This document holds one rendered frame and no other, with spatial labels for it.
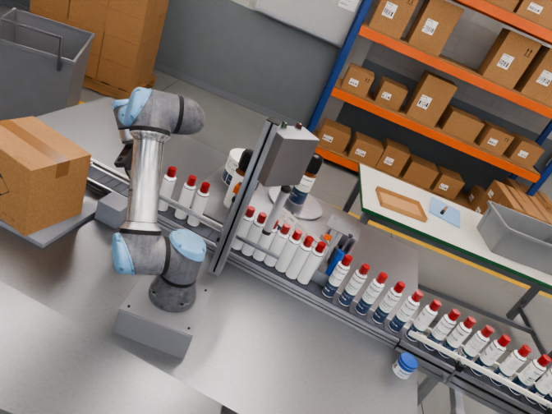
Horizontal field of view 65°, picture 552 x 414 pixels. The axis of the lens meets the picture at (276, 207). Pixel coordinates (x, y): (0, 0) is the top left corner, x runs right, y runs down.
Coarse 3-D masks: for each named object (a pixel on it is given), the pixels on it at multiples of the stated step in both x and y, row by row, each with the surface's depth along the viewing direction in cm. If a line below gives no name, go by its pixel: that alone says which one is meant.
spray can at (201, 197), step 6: (204, 186) 174; (198, 192) 176; (204, 192) 175; (198, 198) 176; (204, 198) 176; (198, 204) 177; (204, 204) 178; (192, 210) 179; (198, 210) 179; (192, 216) 180; (192, 222) 181; (198, 222) 182
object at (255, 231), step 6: (258, 216) 172; (264, 216) 171; (258, 222) 172; (252, 228) 174; (258, 228) 172; (252, 234) 174; (258, 234) 174; (252, 240) 175; (258, 240) 177; (246, 246) 178; (246, 252) 179; (252, 252) 180
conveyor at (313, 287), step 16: (96, 176) 188; (128, 192) 186; (272, 272) 178; (304, 288) 176; (320, 288) 180; (336, 304) 176; (352, 304) 180; (368, 320) 174; (384, 320) 178; (400, 336) 174
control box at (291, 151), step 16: (288, 128) 147; (304, 128) 153; (272, 144) 142; (288, 144) 141; (304, 144) 145; (272, 160) 143; (288, 160) 146; (304, 160) 151; (272, 176) 146; (288, 176) 151
